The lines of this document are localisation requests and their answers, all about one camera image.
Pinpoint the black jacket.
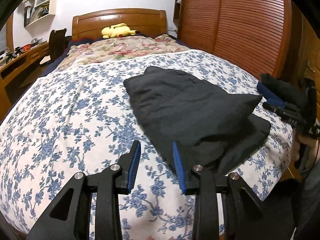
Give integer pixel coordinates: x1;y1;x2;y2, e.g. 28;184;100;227
124;66;271;174

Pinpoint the person right hand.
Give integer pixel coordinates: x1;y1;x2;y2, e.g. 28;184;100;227
292;129;319;172

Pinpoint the black garment at bedside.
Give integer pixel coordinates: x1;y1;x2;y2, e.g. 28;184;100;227
260;73;308;107

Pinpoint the blue floral white bedsheet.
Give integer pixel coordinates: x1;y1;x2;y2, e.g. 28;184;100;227
0;49;294;240

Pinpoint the wooden louvered wardrobe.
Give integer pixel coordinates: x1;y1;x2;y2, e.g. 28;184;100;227
177;0;292;77

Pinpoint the wooden desk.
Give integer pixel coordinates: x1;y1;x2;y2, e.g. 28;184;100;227
0;42;49;119

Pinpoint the pink floral quilt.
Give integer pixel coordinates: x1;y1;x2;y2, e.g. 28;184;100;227
56;34;189;72

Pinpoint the dark chair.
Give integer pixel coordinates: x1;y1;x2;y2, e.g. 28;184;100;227
40;28;67;64

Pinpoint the wooden headboard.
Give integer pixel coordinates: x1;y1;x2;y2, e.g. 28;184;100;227
72;8;168;41

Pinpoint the yellow plush toy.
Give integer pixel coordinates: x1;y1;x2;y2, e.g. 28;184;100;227
101;23;139;39

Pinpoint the white wall shelf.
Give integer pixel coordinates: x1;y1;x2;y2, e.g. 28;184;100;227
23;0;56;28

